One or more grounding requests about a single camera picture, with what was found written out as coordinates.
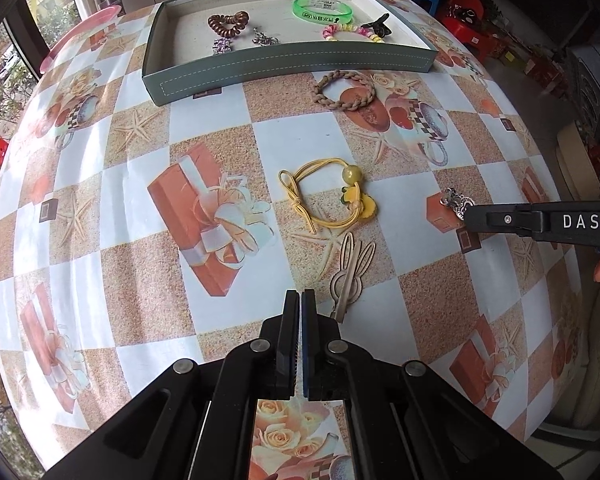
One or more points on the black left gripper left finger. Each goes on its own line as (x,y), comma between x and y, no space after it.
(282,332)

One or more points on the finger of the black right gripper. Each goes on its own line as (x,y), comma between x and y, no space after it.
(569,223)

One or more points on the silver heart pendant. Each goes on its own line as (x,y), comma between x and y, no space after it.
(260,39)

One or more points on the red plastic chair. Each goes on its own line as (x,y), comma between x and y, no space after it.
(463,19)

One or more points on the black hair claw clip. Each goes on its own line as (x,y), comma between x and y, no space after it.
(378,28)

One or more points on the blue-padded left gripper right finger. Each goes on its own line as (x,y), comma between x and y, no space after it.
(318,374)

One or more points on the patterned tablecloth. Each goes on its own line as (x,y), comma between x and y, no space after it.
(134,234)

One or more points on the silver heart charm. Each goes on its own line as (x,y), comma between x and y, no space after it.
(456,202)

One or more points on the green translucent bangle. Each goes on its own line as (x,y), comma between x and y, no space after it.
(322,11)

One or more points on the pink plastic basin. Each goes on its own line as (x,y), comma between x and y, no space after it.
(98,18)

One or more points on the grey-green jewelry tray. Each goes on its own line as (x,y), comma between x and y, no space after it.
(179,62)

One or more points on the brown braided hair band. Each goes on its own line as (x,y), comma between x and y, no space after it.
(359,101)

